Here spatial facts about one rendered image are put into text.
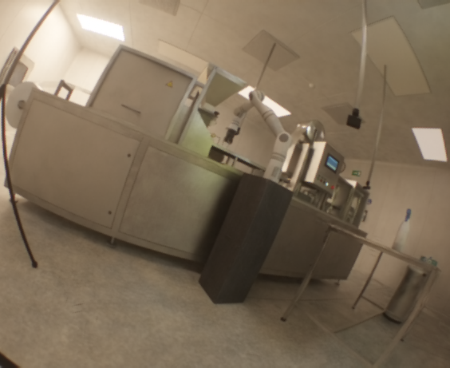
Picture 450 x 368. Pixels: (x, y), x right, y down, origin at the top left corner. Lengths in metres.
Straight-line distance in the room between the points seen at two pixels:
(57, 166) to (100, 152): 0.31
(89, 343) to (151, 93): 1.45
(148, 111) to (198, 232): 0.91
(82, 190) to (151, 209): 0.47
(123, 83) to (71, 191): 0.81
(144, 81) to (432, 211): 5.09
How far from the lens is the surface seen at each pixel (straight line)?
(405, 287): 2.55
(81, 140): 1.33
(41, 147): 1.46
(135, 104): 1.48
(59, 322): 0.88
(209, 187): 1.32
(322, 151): 1.90
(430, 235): 4.80
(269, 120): 1.35
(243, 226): 1.12
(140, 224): 1.32
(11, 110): 2.04
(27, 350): 0.81
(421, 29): 2.44
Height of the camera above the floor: 0.69
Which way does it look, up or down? level
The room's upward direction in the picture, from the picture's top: 22 degrees clockwise
